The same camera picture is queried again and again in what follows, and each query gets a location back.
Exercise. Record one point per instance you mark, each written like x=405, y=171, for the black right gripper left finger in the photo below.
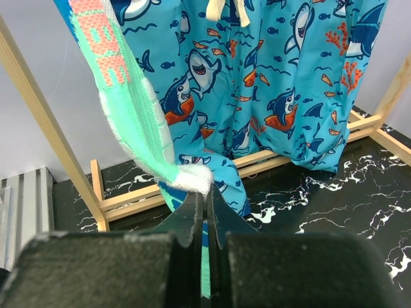
x=150, y=268

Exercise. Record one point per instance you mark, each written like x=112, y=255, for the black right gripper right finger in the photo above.
x=253, y=269

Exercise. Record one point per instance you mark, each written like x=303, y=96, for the blue sea-print sock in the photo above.
x=237, y=77

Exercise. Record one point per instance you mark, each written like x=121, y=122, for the wooden drying rack frame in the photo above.
x=106, y=210

